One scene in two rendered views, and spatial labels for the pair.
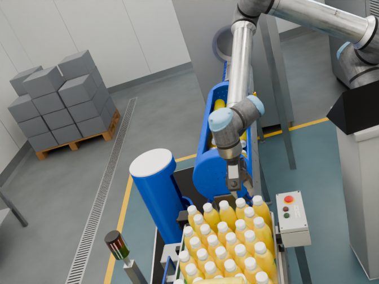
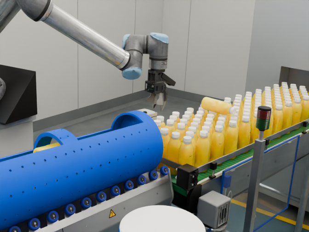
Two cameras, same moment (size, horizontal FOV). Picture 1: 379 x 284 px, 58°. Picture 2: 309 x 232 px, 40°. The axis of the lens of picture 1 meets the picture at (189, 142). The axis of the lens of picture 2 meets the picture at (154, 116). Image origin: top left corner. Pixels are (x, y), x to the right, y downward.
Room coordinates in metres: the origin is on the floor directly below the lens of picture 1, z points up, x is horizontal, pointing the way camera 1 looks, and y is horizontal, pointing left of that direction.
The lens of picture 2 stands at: (2.93, 0.73, 1.79)
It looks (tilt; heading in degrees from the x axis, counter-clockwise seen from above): 18 degrees down; 205
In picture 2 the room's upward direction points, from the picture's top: 3 degrees clockwise
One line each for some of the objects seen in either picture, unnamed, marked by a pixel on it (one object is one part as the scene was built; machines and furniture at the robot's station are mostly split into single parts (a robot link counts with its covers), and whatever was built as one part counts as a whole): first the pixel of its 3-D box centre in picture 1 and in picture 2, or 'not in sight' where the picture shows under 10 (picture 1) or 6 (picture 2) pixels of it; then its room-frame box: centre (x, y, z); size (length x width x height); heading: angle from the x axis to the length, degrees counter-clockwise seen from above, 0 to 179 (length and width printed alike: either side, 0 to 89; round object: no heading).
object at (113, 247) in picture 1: (114, 241); (264, 113); (1.02, 0.40, 1.23); 0.06 x 0.06 x 0.04
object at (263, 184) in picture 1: (261, 175); not in sight; (2.25, -0.45, 0.31); 0.06 x 0.06 x 0.63; 72
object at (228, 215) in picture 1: (229, 221); (163, 149); (1.15, -0.04, 0.99); 0.07 x 0.07 x 0.19
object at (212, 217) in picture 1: (214, 223); (174, 154); (1.18, 0.03, 0.99); 0.07 x 0.07 x 0.19
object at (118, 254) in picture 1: (119, 249); (262, 122); (1.02, 0.40, 1.18); 0.06 x 0.06 x 0.05
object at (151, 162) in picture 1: (150, 162); (162, 228); (1.84, 0.27, 1.03); 0.28 x 0.28 x 0.01
